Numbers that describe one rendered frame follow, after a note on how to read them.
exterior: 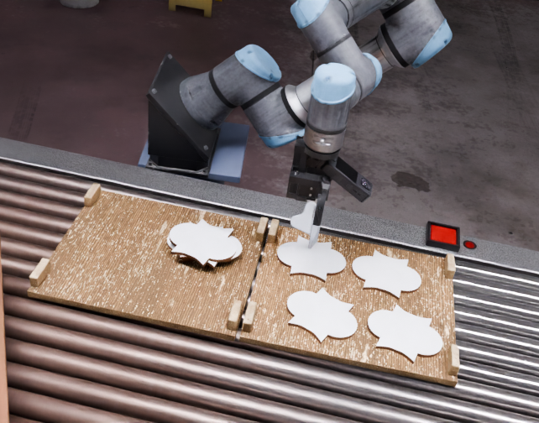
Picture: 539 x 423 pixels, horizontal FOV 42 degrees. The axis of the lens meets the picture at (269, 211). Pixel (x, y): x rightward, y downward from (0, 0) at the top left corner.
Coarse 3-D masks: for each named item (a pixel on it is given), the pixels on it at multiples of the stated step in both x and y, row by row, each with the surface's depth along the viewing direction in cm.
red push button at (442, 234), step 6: (432, 228) 166; (438, 228) 166; (444, 228) 167; (450, 228) 167; (432, 234) 164; (438, 234) 165; (444, 234) 165; (450, 234) 165; (438, 240) 163; (444, 240) 163; (450, 240) 163
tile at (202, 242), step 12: (180, 228) 150; (192, 228) 150; (204, 228) 151; (216, 228) 151; (180, 240) 147; (192, 240) 147; (204, 240) 148; (216, 240) 148; (228, 240) 149; (180, 252) 144; (192, 252) 144; (204, 252) 145; (216, 252) 145; (228, 252) 146; (204, 264) 142
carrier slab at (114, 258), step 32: (96, 224) 153; (128, 224) 154; (160, 224) 155; (224, 224) 158; (256, 224) 159; (64, 256) 144; (96, 256) 145; (128, 256) 146; (160, 256) 147; (256, 256) 151; (32, 288) 136; (64, 288) 137; (96, 288) 138; (128, 288) 139; (160, 288) 140; (192, 288) 141; (224, 288) 142; (160, 320) 133; (192, 320) 134; (224, 320) 135
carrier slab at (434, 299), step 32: (352, 256) 154; (416, 256) 156; (256, 288) 143; (288, 288) 144; (320, 288) 145; (352, 288) 146; (448, 288) 149; (256, 320) 136; (288, 320) 137; (448, 320) 142; (320, 352) 131; (352, 352) 132; (384, 352) 133; (448, 384) 130
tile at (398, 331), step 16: (368, 320) 138; (384, 320) 139; (400, 320) 139; (416, 320) 140; (384, 336) 135; (400, 336) 136; (416, 336) 136; (432, 336) 137; (400, 352) 133; (416, 352) 133; (432, 352) 133
